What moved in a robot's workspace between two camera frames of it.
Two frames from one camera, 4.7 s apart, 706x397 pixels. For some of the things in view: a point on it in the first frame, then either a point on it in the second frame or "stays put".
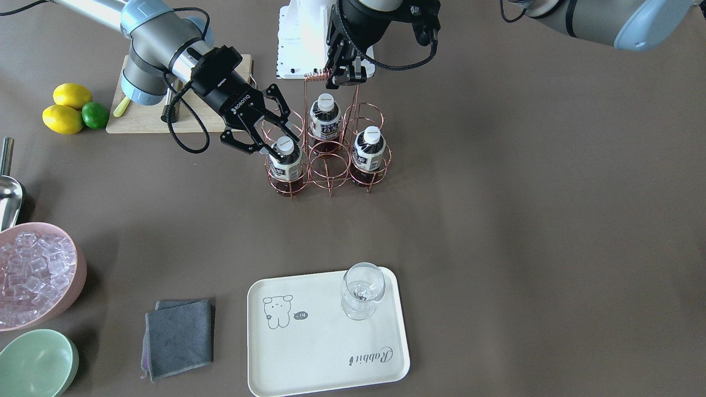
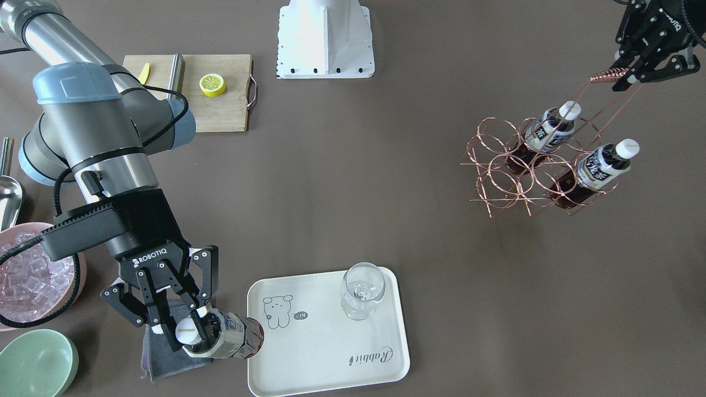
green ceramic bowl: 39,363 stays put
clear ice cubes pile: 35,270 stays put
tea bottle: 369,157 → 593,172
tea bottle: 325,119 → 547,130
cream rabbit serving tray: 299,341 stays put
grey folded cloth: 179,337 stays put
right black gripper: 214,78 → 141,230
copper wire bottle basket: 336,143 → 556,155
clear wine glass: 362,286 stays put
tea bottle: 285,177 → 222,334
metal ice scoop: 11,190 stays put
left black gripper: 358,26 → 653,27
